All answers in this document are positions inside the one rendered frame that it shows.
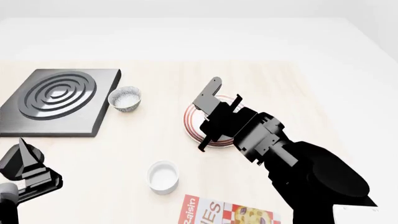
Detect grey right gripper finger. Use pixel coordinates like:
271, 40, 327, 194
192, 77, 223, 116

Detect white plate with red rim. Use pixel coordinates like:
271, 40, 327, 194
183, 95, 246, 149

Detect black square stove burner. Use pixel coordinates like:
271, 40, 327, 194
0, 68, 123, 138

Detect red cookies box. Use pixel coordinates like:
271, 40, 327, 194
177, 194, 282, 224

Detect white blue patterned bowl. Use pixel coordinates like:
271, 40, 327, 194
107, 85, 143, 113

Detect white ceramic ramekin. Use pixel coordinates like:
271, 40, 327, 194
146, 159, 181, 196

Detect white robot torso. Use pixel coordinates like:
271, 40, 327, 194
331, 203, 381, 224

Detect pointed black left gripper finger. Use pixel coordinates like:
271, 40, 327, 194
17, 137, 37, 179

